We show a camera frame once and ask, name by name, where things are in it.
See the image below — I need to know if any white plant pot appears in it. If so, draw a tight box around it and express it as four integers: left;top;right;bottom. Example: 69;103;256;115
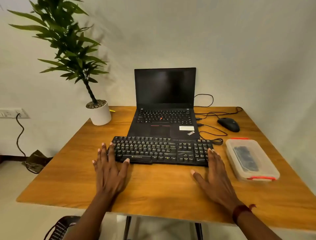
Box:
86;100;112;126

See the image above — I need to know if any red wrist band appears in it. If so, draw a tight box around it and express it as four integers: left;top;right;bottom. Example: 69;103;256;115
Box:
232;204;256;224

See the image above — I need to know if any green leafy plant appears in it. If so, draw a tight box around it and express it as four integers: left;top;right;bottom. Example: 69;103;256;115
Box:
7;0;110;104

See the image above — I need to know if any black keyboard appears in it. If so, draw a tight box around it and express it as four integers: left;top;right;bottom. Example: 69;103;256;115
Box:
108;135;214;167

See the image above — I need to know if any black laptop charger cable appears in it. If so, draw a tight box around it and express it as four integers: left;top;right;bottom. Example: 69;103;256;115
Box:
194;94;214;108

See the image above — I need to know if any person's left hand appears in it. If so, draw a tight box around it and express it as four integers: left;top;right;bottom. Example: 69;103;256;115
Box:
92;142;130;198

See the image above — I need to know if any white wall socket panel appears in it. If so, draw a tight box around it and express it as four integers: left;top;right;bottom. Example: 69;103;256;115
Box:
0;108;30;119

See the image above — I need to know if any brown patterned bag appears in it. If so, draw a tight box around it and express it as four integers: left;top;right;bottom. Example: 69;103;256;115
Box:
21;149;54;174

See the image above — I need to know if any black cleaning brush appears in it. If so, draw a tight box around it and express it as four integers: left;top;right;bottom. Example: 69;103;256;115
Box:
233;146;259;173

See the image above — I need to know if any black laptop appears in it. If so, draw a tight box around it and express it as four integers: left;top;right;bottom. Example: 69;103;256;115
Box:
127;67;200;140

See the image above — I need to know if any black woven basket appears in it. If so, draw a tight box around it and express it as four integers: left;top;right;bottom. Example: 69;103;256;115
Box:
44;215;82;240

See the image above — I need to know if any black wall power cable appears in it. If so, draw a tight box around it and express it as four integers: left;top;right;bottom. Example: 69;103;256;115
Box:
15;113;40;174

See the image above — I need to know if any black computer mouse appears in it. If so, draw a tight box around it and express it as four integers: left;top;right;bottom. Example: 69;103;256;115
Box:
217;117;240;133

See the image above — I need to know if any black mouse cable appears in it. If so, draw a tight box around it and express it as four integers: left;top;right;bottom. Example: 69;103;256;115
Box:
195;106;244;123

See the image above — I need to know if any person's left forearm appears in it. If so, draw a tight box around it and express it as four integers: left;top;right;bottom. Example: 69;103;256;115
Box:
63;194;119;240

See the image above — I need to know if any person's right forearm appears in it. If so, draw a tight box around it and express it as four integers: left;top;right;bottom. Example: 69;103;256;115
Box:
236;210;282;240

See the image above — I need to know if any clear plastic container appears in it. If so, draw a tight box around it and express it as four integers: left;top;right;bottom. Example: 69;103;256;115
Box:
225;137;280;183

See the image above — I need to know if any person's right hand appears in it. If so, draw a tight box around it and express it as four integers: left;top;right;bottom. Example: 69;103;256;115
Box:
190;148;244;213

